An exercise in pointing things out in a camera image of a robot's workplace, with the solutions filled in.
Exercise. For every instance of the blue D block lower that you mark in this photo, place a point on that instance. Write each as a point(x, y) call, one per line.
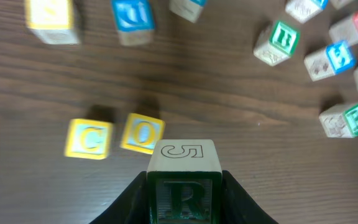
point(134, 21)

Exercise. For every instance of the yellow O block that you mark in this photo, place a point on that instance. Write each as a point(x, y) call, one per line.
point(141, 133)

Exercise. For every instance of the blue 5 block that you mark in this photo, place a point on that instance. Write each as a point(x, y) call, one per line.
point(330, 61)

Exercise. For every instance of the red W block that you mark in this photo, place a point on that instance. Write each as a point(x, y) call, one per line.
point(346, 29)

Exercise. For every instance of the yellow C block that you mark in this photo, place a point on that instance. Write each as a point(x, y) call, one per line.
point(88, 139)

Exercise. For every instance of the yellow S block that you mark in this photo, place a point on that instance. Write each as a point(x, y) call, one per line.
point(54, 22)

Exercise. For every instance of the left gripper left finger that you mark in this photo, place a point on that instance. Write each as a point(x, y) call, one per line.
point(131, 206)

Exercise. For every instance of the blue T block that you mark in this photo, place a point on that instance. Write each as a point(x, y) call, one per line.
point(187, 9)

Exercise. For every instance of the blue H block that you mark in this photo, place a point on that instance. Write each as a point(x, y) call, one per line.
point(304, 10)

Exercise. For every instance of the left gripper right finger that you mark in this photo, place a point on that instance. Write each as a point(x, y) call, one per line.
point(238, 207)

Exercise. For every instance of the green B block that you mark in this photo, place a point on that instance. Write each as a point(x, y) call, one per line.
point(276, 43)

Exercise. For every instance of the green r block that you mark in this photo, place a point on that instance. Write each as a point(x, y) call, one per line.
point(184, 181)
point(340, 121)

